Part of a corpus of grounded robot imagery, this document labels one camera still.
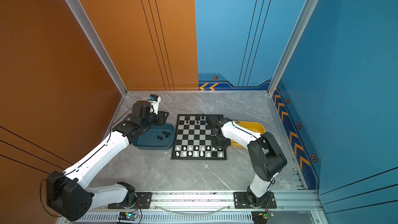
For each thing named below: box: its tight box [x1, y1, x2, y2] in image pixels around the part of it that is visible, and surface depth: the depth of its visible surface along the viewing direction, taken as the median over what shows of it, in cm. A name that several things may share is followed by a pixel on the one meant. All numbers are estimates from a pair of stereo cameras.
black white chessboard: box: [171, 114, 227, 161], surface depth 93 cm
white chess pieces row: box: [175, 145, 223, 158], surface depth 89 cm
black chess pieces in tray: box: [157, 130, 171, 141], surface depth 98 cm
